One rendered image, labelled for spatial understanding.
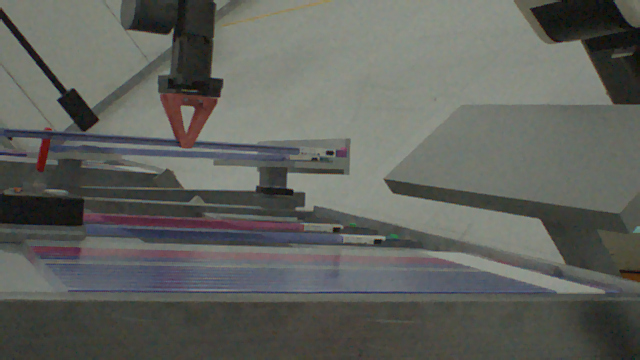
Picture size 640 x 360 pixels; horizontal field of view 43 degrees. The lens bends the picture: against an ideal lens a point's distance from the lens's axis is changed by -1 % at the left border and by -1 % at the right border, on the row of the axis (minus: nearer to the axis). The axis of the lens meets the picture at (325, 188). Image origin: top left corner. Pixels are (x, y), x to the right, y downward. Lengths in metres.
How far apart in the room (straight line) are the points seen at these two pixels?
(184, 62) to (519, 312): 0.63
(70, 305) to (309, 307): 0.17
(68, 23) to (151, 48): 0.88
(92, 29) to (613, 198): 7.90
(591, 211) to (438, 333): 0.58
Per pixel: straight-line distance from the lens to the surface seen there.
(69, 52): 8.76
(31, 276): 0.66
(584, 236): 1.51
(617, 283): 0.83
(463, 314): 0.66
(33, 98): 8.69
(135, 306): 0.54
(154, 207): 1.25
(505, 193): 1.34
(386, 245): 1.05
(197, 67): 1.15
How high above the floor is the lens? 1.23
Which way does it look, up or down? 21 degrees down
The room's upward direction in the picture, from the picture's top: 35 degrees counter-clockwise
